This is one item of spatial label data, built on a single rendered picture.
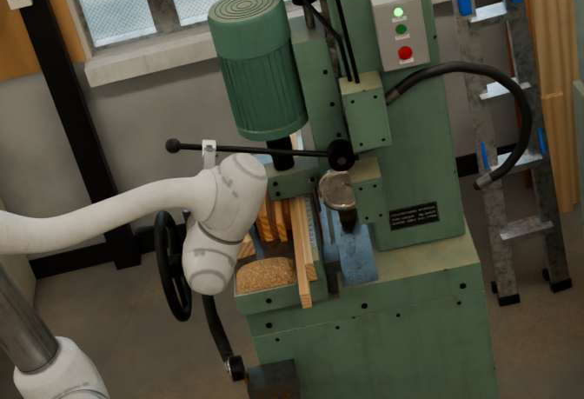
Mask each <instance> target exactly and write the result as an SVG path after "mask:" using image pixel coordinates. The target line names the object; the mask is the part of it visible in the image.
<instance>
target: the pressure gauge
mask: <svg viewBox="0 0 584 399"><path fill-rule="evenodd" d="M228 365H229V373H230V377H231V380H232V382H237V381H241V380H243V381H244V383H246V384H247V381H248V380H249V373H248V371H245V368H244V364H243V360H242V357H241V356H240V355H238V356H229V357H228Z"/></svg>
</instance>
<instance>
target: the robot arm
mask: <svg viewBox="0 0 584 399"><path fill-rule="evenodd" d="M217 156H218V153H216V140H202V159H203V170H202V171H201V172H200V173H199V174H198V175H197V176H194V177H184V178H171V179H165V180H161V181H157V182H153V183H149V184H145V185H143V186H141V187H138V188H135V189H133V190H129V191H127V192H124V193H122V194H120V195H117V196H113V197H111V198H108V199H106V200H103V201H101V202H99V203H94V204H91V205H90V206H87V207H84V208H82V209H78V210H76V211H73V212H70V213H68V214H65V215H61V216H55V217H51V218H30V217H26V216H19V215H16V214H12V213H10V212H6V211H3V210H0V256H5V255H21V254H36V253H43V252H49V251H54V250H58V249H64V248H68V247H70V246H73V245H76V244H78V243H82V242H84V241H86V240H89V239H90V238H93V237H95V236H99V235H101V234H103V233H105V232H107V231H110V230H112V229H115V228H117V227H119V226H122V225H124V224H125V223H129V222H131V221H134V220H136V219H137V218H140V217H142V216H146V215H148V214H150V213H152V212H155V211H158V210H160V209H167V208H182V209H187V210H189V211H190V216H189V218H188V221H187V233H186V238H185V240H184V244H183V249H182V268H183V272H184V275H185V278H186V281H187V283H188V285H189V286H190V287H191V289H192V290H194V291H196V292H198V293H201V294H204V295H209V296H213V295H217V294H220V293H221V292H223V291H224V290H225V289H226V287H227V286H228V284H229V282H230V280H231V277H232V276H233V273H234V266H236V262H237V258H238V255H239V251H240V248H241V246H242V242H243V239H244V237H245V236H246V234H247V233H248V231H249V229H250V228H251V227H252V225H253V223H254V222H255V220H256V218H257V216H258V214H259V211H260V209H261V207H262V203H263V200H264V197H265V195H266V191H267V186H268V178H267V176H266V171H265V168H264V166H263V164H262V163H261V162H260V161H259V160H258V159H256V158H255V157H254V156H251V155H249V154H246V153H235V154H233V155H231V156H228V157H227V158H225V159H224V160H223V161H222V162H221V164H220V165H217V166H215V165H216V157H217ZM0 346H1V347H2V348H3V350H4V351H5V353H6V354H7V355H8V357H9V358H10V359H11V361H12V362H13V363H14V364H15V365H16V367H15V369H14V375H13V379H14V383H15V385H16V386H17V389H18V390H19V392H20V393H21V395H22V397H23V399H110V396H109V393H108V390H107V389H106V386H105V384H104V382H103V379H102V378H101V376H100V374H99V372H98V370H97V369H96V366H95V365H94V363H93V362H92V361H91V360H90V359H89V357H88V356H86V355H85V354H84V353H83V352H82V351H81V350H80V349H79V348H78V347H77V345H76V344H75V343H74V342H73V341H72V340H70V339H69V338H66V337H61V336H54V335H53V334H52V333H51V331H50V329H49V328H48V327H47V325H46V324H45V322H44V321H43V319H42V318H41V317H40V316H39V315H38V313H37V312H36V310H35V309H34V307H33V306H32V305H31V303H30V301H29V300H28V299H27V297H26V296H25V294H24V293H23V292H22V291H21V289H20V288H19V287H18V285H17V283H16V282H15V281H14V279H13V278H12V276H11V275H10V273H9V272H8V270H7V269H6V268H5V267H4V266H3V264H2V263H1V261H0Z"/></svg>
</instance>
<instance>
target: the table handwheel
mask: <svg viewBox="0 0 584 399"><path fill-rule="evenodd" d="M165 227H166V229H167V231H168V239H169V255H168V253H167V246H166V237H165ZM154 238H155V248H156V260H157V265H158V269H159V274H160V278H161V282H162V286H163V291H164V294H165V296H166V299H167V302H168V305H169V308H170V310H171V312H172V314H173V316H174V317H175V318H176V320H178V321H179V322H182V323H183V322H186V321H188V320H189V318H190V315H191V310H192V294H191V287H190V286H189V285H188V283H187V281H186V278H185V275H184V272H183V242H182V239H181V236H180V233H179V231H178V228H177V226H176V223H175V221H174V219H173V217H172V215H171V214H170V213H169V212H167V211H165V210H163V211H160V212H158V214H157V215H156V219H155V224H154ZM172 278H174V280H175V283H176V287H177V290H178V293H179V296H180V299H181V303H182V306H181V304H180V302H179V300H178V297H177V294H176V289H175V286H174V283H173V279H172Z"/></svg>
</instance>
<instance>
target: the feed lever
mask: <svg viewBox="0 0 584 399"><path fill-rule="evenodd" d="M165 148H166V150H167V151H168V152H169V153H171V154H175V153H177V152H178V151H179V150H202V144H193V143H180V142H179V140H177V139H176V138H170V139H169V140H168V141H167V142H166V143H165ZM371 150H373V149H370V150H362V151H358V152H354V151H353V147H352V145H351V143H350V142H348V141H347V140H344V139H337V140H334V141H333V142H331V143H330V144H329V145H328V147H327V151H314V150H285V149H270V148H254V147H239V146H223V145H216V151H221V152H236V153H252V154H268V155H283V156H313V157H327V158H328V163H329V166H330V167H331V168H332V169H333V170H336V171H346V170H349V169H350V168H351V167H352V166H353V165H354V163H355V155H358V154H361V153H364V152H368V151H371Z"/></svg>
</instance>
